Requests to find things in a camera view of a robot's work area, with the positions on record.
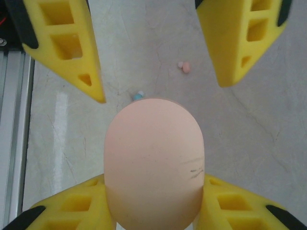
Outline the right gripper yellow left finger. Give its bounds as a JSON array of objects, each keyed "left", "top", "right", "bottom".
[{"left": 0, "top": 174, "right": 115, "bottom": 230}]

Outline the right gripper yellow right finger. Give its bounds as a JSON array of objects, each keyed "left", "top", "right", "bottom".
[{"left": 194, "top": 173, "right": 307, "bottom": 230}]

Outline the pink earbud charging case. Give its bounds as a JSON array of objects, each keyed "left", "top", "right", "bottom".
[{"left": 103, "top": 97, "right": 206, "bottom": 230}]

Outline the pink wireless earbud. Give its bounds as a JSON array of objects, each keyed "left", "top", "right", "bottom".
[{"left": 177, "top": 61, "right": 191, "bottom": 74}]

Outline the blue wireless earbud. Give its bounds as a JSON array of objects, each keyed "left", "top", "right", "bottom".
[{"left": 132, "top": 90, "right": 145, "bottom": 101}]

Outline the aluminium base rail beam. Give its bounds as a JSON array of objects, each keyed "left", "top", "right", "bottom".
[{"left": 0, "top": 49, "right": 35, "bottom": 230}]

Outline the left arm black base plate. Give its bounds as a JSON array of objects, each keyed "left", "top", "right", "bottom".
[{"left": 0, "top": 0, "right": 24, "bottom": 51}]

